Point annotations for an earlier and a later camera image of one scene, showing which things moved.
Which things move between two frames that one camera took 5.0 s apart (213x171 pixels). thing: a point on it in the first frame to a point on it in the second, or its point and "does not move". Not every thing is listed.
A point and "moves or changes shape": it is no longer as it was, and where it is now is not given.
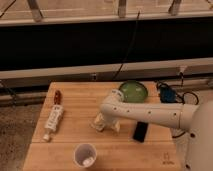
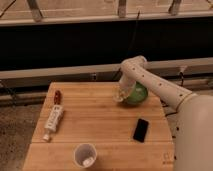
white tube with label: (53, 121) does not move
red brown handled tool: (57, 97) does not move
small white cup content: (88, 162) does not move
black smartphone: (140, 131) does not move
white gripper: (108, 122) to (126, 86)
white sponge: (99, 122) moves or changes shape
